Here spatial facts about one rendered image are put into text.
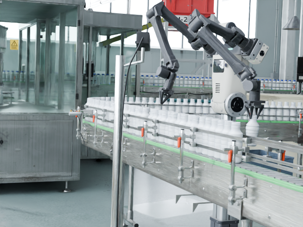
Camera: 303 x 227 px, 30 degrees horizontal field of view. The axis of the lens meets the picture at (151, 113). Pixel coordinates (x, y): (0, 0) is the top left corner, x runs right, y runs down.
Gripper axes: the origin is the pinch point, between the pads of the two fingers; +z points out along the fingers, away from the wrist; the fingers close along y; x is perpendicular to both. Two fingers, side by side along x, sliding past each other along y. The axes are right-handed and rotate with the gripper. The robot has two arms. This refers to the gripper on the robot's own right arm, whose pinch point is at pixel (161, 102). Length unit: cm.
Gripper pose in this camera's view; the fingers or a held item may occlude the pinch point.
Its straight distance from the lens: 350.4
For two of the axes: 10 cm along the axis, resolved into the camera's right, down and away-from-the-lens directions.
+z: -3.5, 9.3, -0.7
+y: 3.8, 0.7, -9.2
